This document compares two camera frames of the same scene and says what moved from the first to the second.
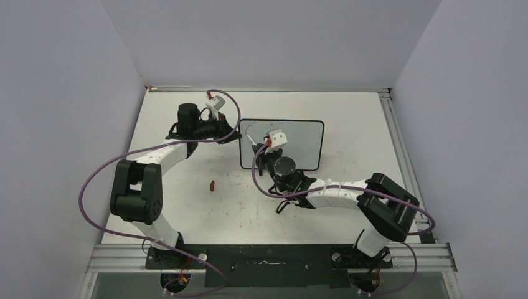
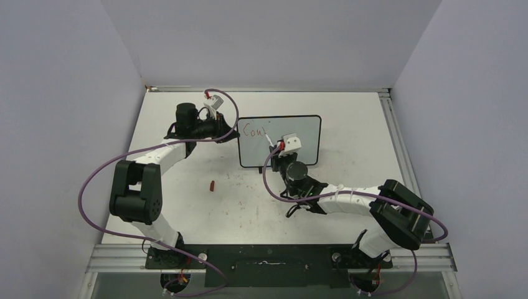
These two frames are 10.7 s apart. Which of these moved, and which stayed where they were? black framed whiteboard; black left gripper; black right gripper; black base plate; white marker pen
Moved: white marker pen; black right gripper
Stayed: black framed whiteboard; black base plate; black left gripper
